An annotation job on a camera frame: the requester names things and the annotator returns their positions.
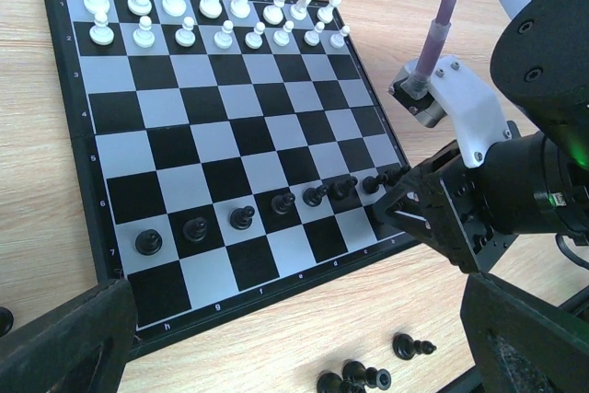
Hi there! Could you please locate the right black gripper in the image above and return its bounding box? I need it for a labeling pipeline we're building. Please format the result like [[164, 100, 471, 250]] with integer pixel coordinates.
[[373, 121, 525, 273]]

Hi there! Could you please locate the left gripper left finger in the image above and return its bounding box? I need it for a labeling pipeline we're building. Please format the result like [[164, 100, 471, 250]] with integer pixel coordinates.
[[1, 279, 137, 392]]

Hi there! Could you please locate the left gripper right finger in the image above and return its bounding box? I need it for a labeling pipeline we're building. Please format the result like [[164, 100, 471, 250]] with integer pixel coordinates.
[[460, 273, 588, 392]]

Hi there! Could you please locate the black pawn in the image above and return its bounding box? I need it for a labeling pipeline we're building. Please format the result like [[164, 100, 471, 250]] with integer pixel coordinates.
[[329, 176, 358, 201], [182, 216, 208, 244], [362, 173, 388, 194], [271, 192, 295, 215], [384, 164, 411, 187], [229, 205, 256, 230], [303, 185, 329, 207]]

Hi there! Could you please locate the black piece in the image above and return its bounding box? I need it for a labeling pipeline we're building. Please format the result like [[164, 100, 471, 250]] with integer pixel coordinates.
[[134, 229, 163, 256], [0, 306, 14, 337], [317, 372, 364, 393], [392, 333, 437, 361], [342, 361, 392, 390]]

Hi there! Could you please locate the white pawn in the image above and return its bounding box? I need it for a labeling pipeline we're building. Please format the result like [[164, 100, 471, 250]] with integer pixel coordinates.
[[329, 25, 351, 49], [175, 17, 196, 48], [304, 21, 325, 47], [89, 10, 114, 46], [133, 16, 155, 48], [214, 19, 234, 50], [272, 20, 294, 48], [244, 21, 266, 50]]

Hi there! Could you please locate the white rook off board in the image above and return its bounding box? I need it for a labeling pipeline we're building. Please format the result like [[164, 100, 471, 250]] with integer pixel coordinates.
[[317, 0, 341, 25]]

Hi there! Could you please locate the white knight off board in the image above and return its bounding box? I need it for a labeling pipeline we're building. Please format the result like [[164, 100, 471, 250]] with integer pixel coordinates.
[[290, 0, 312, 21]]

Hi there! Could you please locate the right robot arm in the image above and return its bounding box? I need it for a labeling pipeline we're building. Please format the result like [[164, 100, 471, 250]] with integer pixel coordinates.
[[364, 0, 588, 273]]

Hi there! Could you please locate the black silver chess board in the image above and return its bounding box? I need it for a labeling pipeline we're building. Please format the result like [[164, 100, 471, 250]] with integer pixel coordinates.
[[44, 0, 414, 358]]

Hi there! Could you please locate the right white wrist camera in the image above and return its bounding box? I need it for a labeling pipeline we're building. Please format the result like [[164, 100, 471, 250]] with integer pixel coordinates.
[[389, 55, 512, 168]]

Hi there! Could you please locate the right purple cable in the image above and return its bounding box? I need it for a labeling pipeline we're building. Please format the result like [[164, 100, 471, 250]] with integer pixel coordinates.
[[413, 0, 475, 81]]

